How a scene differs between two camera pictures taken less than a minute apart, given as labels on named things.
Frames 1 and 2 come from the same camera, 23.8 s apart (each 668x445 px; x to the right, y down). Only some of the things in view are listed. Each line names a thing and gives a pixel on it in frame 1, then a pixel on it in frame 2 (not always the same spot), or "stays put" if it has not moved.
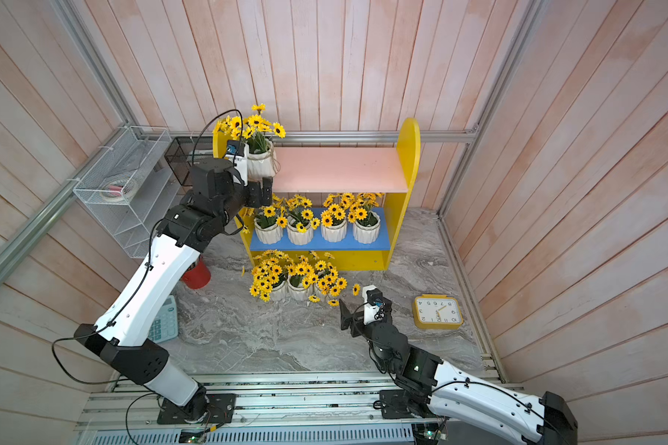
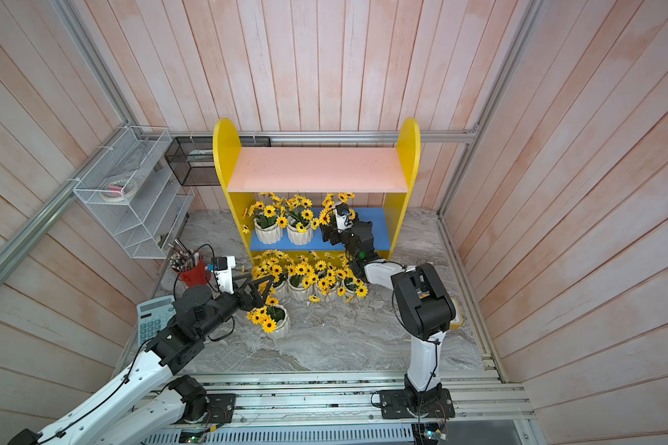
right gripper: x=349 y=320 -> x=333 y=233
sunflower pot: x=257 y=133 -> x=352 y=290
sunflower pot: x=365 y=219 -> x=272 y=318
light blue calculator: x=164 y=325 stays put
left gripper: x=255 y=199 -> x=258 y=300
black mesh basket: x=180 y=155 stays put
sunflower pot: x=301 y=278 stays put
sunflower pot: x=300 y=221 stays put
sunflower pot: x=269 y=275 stays put
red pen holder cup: x=199 y=276 stays put
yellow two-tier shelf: x=340 y=201 stays put
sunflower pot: x=333 y=217 stays put
